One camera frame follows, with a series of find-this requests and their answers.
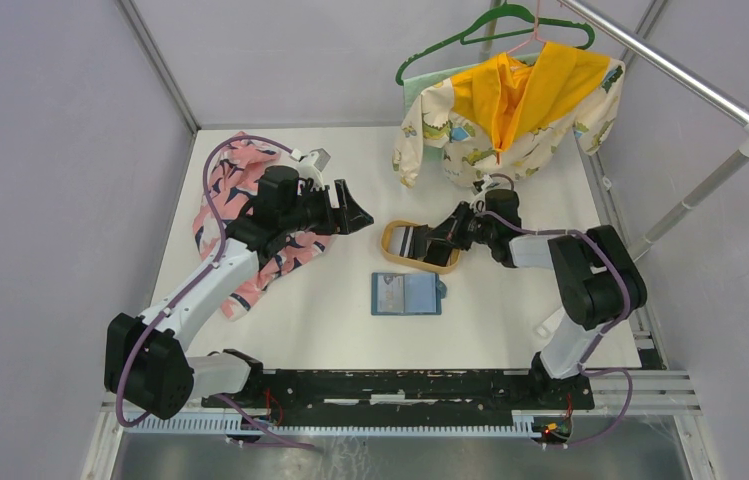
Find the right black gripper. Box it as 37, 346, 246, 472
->
425, 201, 497, 251

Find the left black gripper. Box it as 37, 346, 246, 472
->
281, 179, 373, 236

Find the oval wooden tray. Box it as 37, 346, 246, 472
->
380, 220, 460, 275

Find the silver credit card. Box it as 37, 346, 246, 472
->
373, 273, 405, 315

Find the blue leather card holder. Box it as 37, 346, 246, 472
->
371, 272, 447, 316

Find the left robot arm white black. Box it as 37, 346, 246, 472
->
104, 166, 374, 427

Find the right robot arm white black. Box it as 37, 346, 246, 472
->
408, 188, 647, 408

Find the grey striped credit card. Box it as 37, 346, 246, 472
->
394, 226, 415, 258

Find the dinosaur print yellow lined jacket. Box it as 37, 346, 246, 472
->
391, 42, 627, 187

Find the pink shark print garment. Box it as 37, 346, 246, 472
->
192, 140, 332, 321

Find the light green cloth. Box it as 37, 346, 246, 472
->
403, 53, 539, 121

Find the green plastic hanger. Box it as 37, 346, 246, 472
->
394, 1, 596, 86

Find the metal clothes rack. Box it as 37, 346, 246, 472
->
479, 0, 749, 263

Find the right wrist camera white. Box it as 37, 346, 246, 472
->
470, 173, 515, 210

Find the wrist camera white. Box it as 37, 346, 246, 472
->
470, 173, 515, 210
290, 148, 331, 195

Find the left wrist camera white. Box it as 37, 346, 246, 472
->
290, 148, 331, 195

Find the white plastic bracket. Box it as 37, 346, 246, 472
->
534, 307, 565, 338

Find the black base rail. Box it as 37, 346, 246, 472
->
230, 369, 595, 427

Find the pink wire hanger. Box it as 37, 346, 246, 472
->
506, 0, 544, 67

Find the white toothed cable duct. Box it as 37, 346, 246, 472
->
123, 412, 538, 439

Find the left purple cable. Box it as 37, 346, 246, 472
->
114, 134, 322, 455

